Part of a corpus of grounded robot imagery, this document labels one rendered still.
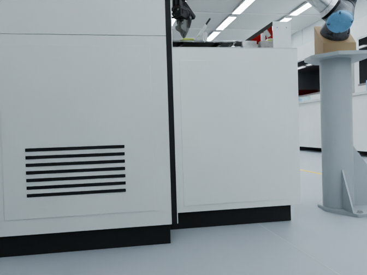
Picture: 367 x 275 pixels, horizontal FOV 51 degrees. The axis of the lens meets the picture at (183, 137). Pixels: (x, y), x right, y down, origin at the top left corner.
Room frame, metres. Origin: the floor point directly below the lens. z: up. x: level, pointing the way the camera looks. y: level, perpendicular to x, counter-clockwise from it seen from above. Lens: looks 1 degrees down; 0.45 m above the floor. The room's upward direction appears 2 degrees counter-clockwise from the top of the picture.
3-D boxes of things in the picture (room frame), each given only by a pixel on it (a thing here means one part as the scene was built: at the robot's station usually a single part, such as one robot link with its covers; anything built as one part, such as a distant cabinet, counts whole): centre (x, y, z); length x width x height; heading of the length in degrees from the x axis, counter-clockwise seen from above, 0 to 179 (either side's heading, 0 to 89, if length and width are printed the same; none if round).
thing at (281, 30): (2.15, -0.44, 0.89); 0.55 x 0.09 x 0.14; 10
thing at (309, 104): (7.20, -2.65, 1.00); 1.80 x 1.08 x 2.00; 10
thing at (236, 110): (2.25, -0.16, 0.41); 0.96 x 0.64 x 0.82; 10
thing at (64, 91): (1.86, 0.45, 0.41); 0.82 x 0.70 x 0.82; 10
